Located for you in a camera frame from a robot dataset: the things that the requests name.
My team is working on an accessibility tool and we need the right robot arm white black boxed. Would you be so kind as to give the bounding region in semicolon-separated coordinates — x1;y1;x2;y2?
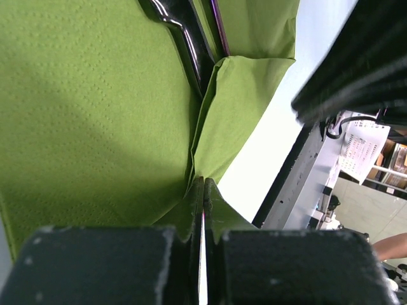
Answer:
291;1;406;126

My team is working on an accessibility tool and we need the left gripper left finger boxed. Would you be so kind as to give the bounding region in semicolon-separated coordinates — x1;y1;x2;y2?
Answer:
1;178;204;304

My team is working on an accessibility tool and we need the person forearm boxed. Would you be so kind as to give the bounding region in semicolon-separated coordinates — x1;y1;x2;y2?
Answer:
373;233;407;261

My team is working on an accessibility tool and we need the green paper napkin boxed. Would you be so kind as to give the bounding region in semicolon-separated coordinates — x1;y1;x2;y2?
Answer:
1;1;299;257

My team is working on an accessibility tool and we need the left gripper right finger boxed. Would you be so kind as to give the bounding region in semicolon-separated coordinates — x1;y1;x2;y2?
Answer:
203;179;399;304

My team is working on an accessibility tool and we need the aluminium rail frame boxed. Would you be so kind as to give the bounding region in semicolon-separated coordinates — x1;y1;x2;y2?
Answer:
252;126;343;230

